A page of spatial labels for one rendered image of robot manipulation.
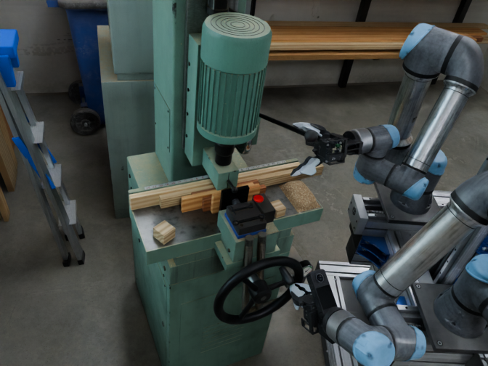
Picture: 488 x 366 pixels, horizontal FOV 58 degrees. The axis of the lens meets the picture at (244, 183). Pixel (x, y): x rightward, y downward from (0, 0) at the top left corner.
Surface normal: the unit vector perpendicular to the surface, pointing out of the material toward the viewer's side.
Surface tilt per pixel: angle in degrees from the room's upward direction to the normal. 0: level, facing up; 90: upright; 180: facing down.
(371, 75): 90
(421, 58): 98
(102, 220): 0
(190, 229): 0
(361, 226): 90
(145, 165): 0
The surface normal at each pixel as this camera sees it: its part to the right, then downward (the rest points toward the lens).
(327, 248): 0.11, -0.76
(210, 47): -0.73, 0.38
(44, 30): 0.27, 0.65
